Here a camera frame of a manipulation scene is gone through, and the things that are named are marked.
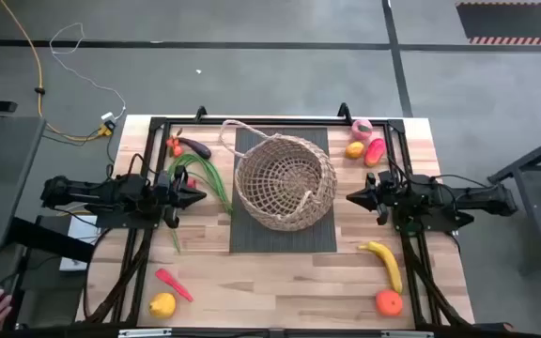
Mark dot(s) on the woven seagrass basket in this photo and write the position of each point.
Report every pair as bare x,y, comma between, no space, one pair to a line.
317,206

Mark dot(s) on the yellow banana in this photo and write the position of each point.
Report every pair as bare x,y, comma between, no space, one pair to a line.
389,265

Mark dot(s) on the pink peach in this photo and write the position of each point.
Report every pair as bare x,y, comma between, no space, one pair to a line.
362,130

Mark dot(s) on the orange tangerine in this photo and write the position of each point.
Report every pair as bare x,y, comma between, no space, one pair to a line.
389,302

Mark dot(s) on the green onion bunch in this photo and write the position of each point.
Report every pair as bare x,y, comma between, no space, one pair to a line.
209,180

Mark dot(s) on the black striped-edge floor mat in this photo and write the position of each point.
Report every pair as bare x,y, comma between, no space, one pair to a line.
510,21

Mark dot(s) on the yellow and white power plug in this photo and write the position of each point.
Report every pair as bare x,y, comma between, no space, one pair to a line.
107,129

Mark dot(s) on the purple eggplant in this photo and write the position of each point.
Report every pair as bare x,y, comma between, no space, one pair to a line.
200,149

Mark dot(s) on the black aluminium rig frame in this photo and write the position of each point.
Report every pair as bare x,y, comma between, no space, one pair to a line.
195,122

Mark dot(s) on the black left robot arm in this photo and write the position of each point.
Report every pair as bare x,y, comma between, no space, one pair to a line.
78,192

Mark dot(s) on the red and yellow mango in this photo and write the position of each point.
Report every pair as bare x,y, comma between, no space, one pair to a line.
375,152

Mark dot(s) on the white box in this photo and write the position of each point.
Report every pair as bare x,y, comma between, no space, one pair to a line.
82,230

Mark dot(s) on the yellow lemon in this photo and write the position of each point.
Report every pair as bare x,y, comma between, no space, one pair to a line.
162,306

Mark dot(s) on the black desk crossbar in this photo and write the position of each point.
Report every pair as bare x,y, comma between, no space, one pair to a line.
50,239

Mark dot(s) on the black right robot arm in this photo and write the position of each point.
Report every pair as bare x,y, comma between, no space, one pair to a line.
477,197

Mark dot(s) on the red chili pepper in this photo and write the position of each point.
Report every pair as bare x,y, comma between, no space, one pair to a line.
172,283

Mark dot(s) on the dark grey placemat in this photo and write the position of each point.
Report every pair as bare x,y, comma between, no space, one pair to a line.
280,241

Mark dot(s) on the silver metal bracket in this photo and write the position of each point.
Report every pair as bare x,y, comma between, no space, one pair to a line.
406,334
143,333

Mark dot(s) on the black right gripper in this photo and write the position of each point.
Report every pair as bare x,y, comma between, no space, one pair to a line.
384,195

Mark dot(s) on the small yellow-orange fruit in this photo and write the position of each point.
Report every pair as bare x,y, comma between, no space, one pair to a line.
354,150

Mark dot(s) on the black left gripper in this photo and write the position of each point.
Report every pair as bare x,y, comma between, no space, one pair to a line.
167,197

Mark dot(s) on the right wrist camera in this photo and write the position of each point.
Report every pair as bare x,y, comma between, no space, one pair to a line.
371,180

